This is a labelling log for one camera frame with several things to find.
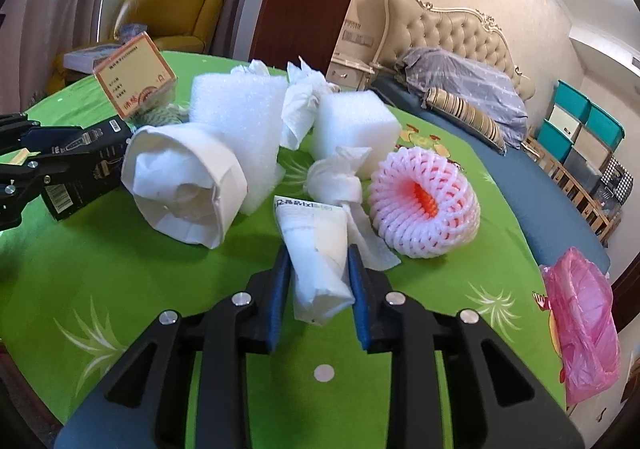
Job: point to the crushed white paper cup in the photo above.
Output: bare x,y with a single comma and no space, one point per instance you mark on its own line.
180,179

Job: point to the green white twine ball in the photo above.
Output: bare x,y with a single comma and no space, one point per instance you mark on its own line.
162,118

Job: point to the clear storage box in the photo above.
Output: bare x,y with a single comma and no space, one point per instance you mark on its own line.
582,168

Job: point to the crumpled white tissue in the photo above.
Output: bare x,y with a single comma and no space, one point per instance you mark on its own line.
252,68
300,99

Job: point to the white plastic bag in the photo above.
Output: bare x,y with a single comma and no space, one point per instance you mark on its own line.
335,179

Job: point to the green printed tablecloth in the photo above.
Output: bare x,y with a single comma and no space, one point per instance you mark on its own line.
125,279

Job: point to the beige storage box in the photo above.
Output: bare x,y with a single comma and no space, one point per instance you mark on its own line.
590,145
565,121

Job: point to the wooden crib rail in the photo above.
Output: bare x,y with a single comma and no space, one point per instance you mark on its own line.
575,194

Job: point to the flat white box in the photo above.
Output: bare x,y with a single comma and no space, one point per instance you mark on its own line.
92,58

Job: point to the pink plastic bag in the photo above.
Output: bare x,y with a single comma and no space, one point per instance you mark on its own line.
582,324

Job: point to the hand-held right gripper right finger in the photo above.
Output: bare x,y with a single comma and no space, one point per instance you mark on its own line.
358,301

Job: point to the tan cardboard box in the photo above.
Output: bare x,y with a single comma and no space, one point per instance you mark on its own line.
135,74

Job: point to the black printed carton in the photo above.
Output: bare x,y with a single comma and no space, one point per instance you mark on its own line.
102,144

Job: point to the pink foam fruit net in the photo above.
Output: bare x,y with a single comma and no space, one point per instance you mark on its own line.
425,209

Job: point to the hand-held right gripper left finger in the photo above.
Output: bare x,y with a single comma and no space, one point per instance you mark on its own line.
278,301

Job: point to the blue white packet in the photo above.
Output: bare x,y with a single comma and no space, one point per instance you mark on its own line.
132,31

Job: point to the brown striped pillow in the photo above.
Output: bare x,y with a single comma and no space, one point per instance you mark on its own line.
465,116

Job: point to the teal storage box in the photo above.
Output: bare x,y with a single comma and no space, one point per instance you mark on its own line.
552,141
606,126
570,99

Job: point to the large white foam block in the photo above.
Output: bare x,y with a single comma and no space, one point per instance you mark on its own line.
235,109

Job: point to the white nightstand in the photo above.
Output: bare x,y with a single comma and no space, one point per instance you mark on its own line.
350,71

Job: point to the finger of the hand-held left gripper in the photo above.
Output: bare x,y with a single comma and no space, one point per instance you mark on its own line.
50,138
30,174

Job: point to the yellow leather armchair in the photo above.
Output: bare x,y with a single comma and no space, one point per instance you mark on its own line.
170,9

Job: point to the small white foam block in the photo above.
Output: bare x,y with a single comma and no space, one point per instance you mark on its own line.
352,129

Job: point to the beige tufted headboard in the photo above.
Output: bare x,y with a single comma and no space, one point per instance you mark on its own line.
450,24

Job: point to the black white checkered bag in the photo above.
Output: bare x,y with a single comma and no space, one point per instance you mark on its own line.
617,176

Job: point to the large cardboard box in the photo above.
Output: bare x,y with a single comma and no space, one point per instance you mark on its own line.
357,29

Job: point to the bed with blue sheet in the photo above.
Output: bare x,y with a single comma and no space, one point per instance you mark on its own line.
540,209

